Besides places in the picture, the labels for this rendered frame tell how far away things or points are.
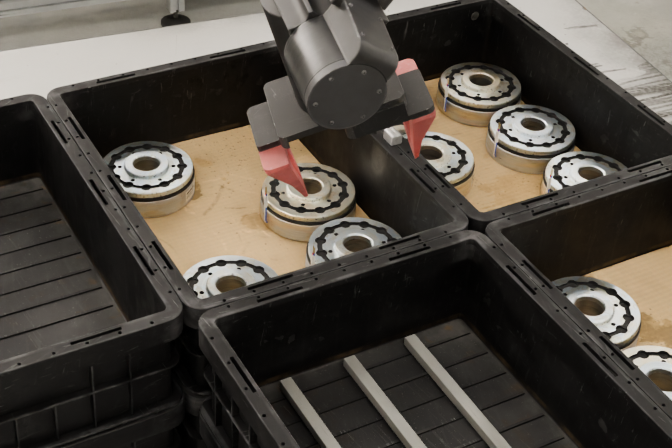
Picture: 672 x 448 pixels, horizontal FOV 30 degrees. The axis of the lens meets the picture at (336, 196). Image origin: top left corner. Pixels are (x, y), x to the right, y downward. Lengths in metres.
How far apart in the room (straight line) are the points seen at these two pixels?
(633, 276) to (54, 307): 0.60
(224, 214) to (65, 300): 0.21
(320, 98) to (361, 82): 0.03
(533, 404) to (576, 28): 1.00
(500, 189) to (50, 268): 0.51
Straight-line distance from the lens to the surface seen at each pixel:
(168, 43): 1.94
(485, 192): 1.44
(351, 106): 0.86
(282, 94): 0.99
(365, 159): 1.35
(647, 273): 1.37
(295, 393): 1.15
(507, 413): 1.18
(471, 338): 1.25
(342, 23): 0.85
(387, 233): 1.31
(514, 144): 1.47
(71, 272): 1.31
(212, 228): 1.35
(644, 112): 1.44
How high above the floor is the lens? 1.66
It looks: 36 degrees down
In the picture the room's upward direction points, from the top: 4 degrees clockwise
